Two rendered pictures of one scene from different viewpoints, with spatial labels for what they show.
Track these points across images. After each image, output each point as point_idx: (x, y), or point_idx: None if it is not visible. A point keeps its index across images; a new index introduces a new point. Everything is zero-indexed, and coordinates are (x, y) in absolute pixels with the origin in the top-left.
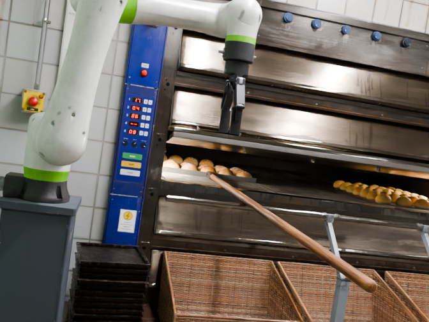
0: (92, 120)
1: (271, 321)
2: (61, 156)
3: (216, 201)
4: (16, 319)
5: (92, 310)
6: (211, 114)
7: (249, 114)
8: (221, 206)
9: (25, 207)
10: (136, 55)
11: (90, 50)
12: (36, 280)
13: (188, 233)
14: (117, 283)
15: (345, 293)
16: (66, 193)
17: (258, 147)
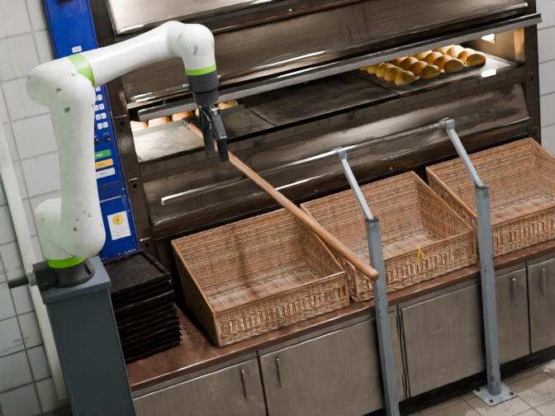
0: (39, 132)
1: (311, 282)
2: (92, 252)
3: (215, 184)
4: (92, 384)
5: (128, 338)
6: (171, 72)
7: (215, 54)
8: (222, 187)
9: (68, 296)
10: (62, 42)
11: (83, 158)
12: (97, 347)
13: (190, 213)
14: (144, 304)
15: (377, 233)
16: (91, 265)
17: (239, 96)
